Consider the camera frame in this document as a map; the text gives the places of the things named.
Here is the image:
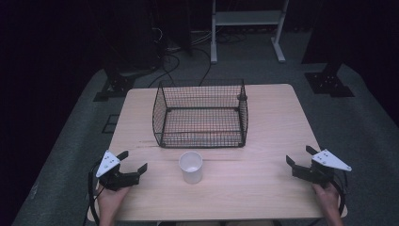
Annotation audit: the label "person's right hand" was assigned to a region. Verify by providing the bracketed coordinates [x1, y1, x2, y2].
[311, 181, 341, 218]

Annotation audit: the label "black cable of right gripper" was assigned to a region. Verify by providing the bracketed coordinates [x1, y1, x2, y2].
[328, 170, 349, 218]

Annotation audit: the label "white metal desk frame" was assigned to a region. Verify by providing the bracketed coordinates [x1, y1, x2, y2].
[210, 0, 290, 65]

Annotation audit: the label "black wire mesh basket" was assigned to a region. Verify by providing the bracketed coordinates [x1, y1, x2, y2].
[152, 78, 249, 149]

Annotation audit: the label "white plastic cup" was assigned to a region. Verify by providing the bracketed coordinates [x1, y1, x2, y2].
[178, 151, 204, 185]

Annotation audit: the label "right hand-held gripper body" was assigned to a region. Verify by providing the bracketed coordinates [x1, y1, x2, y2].
[291, 148, 353, 186]

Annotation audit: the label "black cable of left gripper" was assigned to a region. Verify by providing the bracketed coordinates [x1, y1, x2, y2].
[82, 160, 104, 226]

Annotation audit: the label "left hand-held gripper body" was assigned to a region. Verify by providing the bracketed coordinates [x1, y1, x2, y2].
[95, 150, 141, 192]

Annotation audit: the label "person's left hand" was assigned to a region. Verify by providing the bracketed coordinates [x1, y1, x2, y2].
[97, 185, 131, 224]

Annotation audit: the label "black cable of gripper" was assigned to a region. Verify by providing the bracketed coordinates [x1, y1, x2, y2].
[82, 160, 104, 226]
[328, 170, 349, 218]

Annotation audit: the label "black stand base plate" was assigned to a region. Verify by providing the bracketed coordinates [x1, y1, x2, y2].
[92, 69, 139, 103]
[304, 62, 356, 98]

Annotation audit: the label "black floor cables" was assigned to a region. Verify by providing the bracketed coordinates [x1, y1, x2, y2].
[147, 26, 248, 89]

